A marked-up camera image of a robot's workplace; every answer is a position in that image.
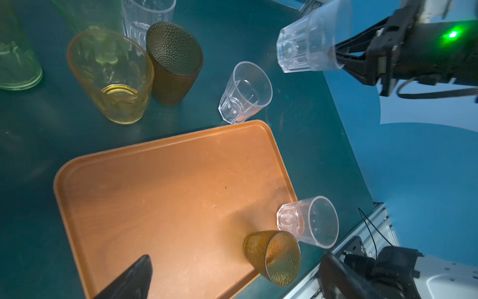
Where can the clear faceted glass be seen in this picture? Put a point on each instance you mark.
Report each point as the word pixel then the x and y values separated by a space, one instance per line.
pixel 248 91
pixel 139 15
pixel 312 221
pixel 309 44

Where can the aluminium rear frame bar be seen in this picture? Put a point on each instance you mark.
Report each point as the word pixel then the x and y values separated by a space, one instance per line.
pixel 309 5

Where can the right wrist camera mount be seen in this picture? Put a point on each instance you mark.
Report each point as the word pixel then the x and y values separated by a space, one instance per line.
pixel 424 11

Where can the front aluminium rail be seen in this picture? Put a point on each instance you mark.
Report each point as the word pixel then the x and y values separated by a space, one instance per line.
pixel 367 239

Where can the short yellow glass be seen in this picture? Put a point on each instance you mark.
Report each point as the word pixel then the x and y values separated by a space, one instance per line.
pixel 114 71

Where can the clear faceted glass back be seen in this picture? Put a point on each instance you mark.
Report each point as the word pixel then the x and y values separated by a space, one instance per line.
pixel 139 15

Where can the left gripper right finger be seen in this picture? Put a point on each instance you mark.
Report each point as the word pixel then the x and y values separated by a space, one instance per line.
pixel 338 281

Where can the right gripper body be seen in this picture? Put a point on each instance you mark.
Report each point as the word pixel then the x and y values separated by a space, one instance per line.
pixel 406 50

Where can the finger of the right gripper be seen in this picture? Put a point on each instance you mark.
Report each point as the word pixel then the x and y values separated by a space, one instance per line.
pixel 365 68
pixel 362 41

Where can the orange plastic tray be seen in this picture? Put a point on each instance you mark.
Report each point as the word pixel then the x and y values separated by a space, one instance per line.
pixel 188 202

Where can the short green glass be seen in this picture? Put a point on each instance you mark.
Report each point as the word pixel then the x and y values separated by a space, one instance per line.
pixel 83 15

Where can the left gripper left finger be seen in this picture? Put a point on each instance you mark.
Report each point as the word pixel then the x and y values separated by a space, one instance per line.
pixel 133 283

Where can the tall green glass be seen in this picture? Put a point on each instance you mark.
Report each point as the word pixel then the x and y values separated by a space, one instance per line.
pixel 20 67

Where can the dark olive textured cup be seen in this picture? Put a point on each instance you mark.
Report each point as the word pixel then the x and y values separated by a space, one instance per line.
pixel 177 60

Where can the small olive textured cup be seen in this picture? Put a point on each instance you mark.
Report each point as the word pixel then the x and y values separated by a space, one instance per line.
pixel 274 254

